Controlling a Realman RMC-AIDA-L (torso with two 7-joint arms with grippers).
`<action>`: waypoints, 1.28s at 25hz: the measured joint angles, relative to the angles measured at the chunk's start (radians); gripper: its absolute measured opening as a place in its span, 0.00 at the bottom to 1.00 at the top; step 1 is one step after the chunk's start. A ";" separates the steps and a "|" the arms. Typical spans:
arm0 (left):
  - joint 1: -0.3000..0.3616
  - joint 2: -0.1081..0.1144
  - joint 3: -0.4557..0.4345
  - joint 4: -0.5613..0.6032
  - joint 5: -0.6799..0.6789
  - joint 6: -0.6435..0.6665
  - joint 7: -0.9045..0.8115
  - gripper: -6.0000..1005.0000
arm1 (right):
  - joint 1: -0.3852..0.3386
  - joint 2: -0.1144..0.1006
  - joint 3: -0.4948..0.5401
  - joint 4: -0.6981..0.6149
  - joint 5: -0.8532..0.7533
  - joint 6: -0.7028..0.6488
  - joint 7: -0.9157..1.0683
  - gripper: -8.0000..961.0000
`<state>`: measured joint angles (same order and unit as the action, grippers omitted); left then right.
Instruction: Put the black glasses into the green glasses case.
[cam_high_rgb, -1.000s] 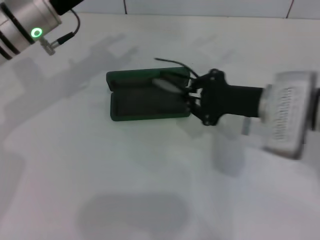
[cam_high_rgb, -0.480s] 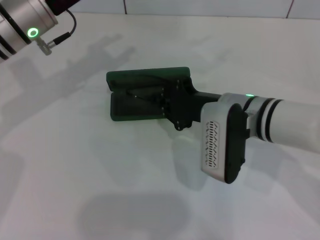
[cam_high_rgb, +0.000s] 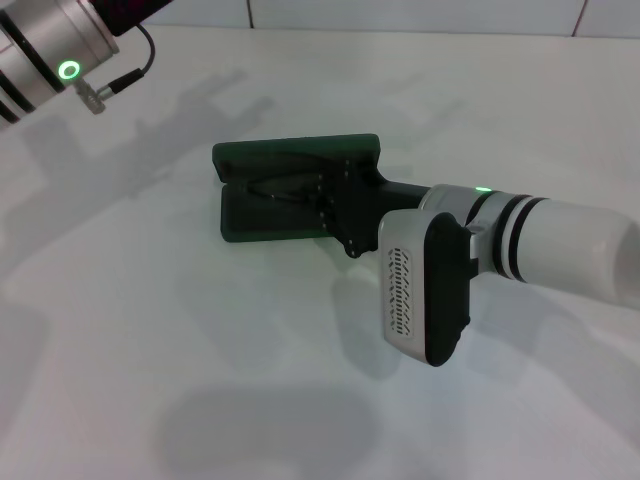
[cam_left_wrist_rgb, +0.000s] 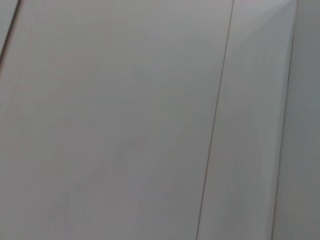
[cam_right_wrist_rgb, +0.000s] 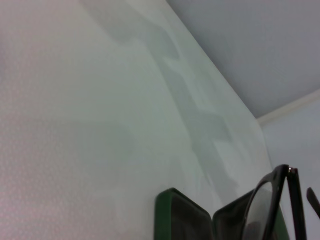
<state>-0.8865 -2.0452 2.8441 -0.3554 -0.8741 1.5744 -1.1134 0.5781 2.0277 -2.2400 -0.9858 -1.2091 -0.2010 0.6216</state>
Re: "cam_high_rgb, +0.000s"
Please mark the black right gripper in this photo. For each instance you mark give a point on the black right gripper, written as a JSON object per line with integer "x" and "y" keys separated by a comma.
{"x": 362, "y": 210}

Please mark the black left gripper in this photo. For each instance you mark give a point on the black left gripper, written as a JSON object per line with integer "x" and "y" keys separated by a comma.
{"x": 125, "y": 12}

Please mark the black glasses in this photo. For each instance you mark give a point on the black glasses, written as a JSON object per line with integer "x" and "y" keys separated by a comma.
{"x": 280, "y": 187}

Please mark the green glasses case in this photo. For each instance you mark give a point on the green glasses case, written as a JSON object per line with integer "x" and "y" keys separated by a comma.
{"x": 270, "y": 220}

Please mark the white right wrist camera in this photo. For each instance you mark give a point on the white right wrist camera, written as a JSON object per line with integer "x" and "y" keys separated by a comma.
{"x": 440, "y": 290}

